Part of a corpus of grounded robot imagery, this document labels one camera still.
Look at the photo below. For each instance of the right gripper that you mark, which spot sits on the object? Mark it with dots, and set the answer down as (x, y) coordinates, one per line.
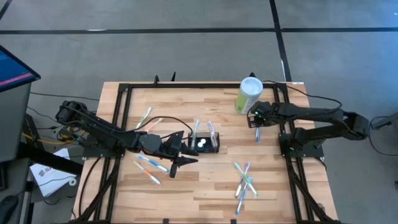
(262, 112)

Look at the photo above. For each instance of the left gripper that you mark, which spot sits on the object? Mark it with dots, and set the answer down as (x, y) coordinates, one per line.
(172, 152)

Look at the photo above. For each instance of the green toothbrush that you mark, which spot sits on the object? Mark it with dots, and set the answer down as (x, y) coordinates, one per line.
(245, 178)
(144, 117)
(196, 132)

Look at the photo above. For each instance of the toothbrushes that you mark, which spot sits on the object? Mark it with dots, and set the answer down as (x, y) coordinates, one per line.
(212, 133)

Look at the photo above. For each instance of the purple toothbrush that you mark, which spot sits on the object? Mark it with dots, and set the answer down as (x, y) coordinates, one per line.
(239, 188)

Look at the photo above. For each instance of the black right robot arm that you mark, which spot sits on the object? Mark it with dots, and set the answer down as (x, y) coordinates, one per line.
(311, 112)

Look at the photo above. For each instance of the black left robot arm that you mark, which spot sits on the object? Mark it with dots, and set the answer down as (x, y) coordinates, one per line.
(102, 130)

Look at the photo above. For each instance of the wipes canister green label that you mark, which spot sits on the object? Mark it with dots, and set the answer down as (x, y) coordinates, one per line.
(248, 96)

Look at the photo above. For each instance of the black desk beam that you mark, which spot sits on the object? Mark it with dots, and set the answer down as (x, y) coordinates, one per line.
(53, 161)

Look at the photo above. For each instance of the white paper booklet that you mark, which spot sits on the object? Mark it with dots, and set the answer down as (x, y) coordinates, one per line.
(49, 179)

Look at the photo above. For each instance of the black computer mouse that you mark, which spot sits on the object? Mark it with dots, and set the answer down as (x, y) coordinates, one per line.
(7, 208)

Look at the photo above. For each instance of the blue screen monitor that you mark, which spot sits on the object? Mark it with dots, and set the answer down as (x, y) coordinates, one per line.
(15, 71)

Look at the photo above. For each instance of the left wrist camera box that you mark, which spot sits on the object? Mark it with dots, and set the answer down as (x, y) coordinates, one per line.
(176, 138)

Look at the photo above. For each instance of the black aluminium table frame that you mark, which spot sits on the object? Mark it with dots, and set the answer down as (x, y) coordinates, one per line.
(202, 85)

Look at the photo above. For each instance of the black bracket pad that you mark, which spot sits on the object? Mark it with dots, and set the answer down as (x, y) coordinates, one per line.
(233, 221)
(165, 221)

